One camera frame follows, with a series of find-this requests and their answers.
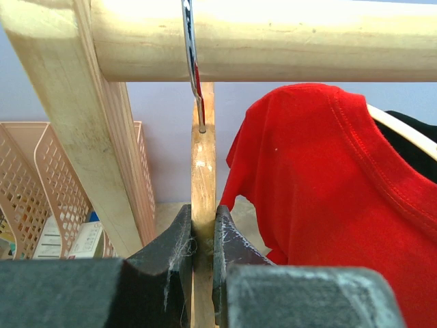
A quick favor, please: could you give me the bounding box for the wooden clothes rack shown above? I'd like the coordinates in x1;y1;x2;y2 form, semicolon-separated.
1;1;436;257

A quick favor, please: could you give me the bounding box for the black t shirt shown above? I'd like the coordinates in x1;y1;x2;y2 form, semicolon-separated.
375;111;436;183

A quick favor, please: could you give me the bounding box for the pink plastic file organizer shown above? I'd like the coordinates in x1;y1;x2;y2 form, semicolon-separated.
0;120;157;260

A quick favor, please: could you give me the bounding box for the white box in organizer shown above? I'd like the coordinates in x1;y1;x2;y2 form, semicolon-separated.
67;221;104;260

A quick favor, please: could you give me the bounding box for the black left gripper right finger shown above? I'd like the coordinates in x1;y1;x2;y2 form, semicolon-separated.
212;206;406;327

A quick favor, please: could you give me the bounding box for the wooden hanger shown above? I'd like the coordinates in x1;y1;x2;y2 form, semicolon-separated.
182;1;216;327

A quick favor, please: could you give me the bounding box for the white paper in organizer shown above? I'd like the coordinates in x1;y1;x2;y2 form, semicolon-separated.
33;215;61;260

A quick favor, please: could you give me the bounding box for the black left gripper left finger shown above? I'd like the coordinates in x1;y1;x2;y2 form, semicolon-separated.
1;205;193;327

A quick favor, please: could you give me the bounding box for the red t shirt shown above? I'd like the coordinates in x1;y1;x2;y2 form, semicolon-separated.
221;83;436;327

